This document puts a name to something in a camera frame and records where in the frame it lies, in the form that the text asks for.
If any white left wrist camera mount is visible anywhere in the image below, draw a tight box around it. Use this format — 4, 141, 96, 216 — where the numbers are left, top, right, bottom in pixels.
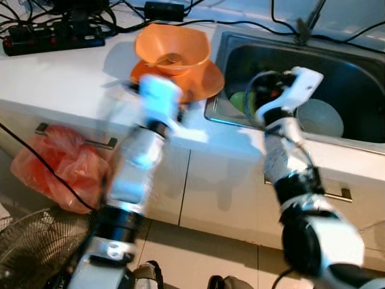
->
140, 75, 184, 130

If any green plate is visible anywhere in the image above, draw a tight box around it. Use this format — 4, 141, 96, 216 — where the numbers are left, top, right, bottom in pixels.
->
230, 90, 259, 115

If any black electronics box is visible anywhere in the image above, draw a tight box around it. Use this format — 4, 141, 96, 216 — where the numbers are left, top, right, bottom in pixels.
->
51, 0, 109, 16

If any grey robot foot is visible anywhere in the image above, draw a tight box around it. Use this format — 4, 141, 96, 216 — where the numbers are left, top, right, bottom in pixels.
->
132, 260, 164, 289
208, 274, 244, 289

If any metal sink faucet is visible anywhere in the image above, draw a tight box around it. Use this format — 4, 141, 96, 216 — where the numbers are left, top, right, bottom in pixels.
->
295, 0, 328, 44

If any orange plastic bowl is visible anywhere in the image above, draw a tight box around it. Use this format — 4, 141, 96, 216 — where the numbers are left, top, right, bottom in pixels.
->
134, 23, 210, 76

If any grey right robot foot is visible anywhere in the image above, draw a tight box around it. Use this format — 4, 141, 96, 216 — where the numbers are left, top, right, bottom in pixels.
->
208, 274, 244, 289

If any black power strip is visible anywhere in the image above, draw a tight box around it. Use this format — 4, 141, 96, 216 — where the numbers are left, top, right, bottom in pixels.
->
3, 23, 106, 57

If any orange plastic bag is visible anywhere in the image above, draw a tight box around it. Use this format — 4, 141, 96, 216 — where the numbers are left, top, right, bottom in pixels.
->
10, 125, 112, 214

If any grey round bowl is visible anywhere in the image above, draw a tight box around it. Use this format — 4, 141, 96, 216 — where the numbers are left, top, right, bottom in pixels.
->
296, 99, 345, 138

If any black hanging cable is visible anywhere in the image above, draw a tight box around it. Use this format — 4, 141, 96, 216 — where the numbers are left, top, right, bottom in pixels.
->
0, 122, 98, 213

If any white kitchen cabinet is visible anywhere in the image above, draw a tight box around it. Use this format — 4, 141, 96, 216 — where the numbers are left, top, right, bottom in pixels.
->
0, 99, 385, 272

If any orange plastic plate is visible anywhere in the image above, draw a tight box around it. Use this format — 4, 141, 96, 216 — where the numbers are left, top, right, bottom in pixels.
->
131, 57, 225, 104

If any grey left robot foot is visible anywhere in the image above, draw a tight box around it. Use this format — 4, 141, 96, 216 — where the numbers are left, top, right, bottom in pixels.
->
132, 260, 164, 289

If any stainless steel sink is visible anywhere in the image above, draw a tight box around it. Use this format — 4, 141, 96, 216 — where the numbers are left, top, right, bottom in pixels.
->
205, 30, 385, 145

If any metal handle holding bag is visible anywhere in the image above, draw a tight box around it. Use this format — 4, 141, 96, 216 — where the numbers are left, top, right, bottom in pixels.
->
35, 123, 118, 150

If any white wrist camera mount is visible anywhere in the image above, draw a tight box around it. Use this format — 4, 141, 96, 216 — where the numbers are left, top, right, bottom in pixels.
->
140, 75, 184, 130
256, 66, 324, 124

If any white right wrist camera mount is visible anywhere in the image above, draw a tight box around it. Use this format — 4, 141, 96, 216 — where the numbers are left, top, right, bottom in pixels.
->
256, 66, 324, 124

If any black power adapter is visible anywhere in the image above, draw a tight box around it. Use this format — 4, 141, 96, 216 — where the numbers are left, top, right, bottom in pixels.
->
143, 1, 188, 22

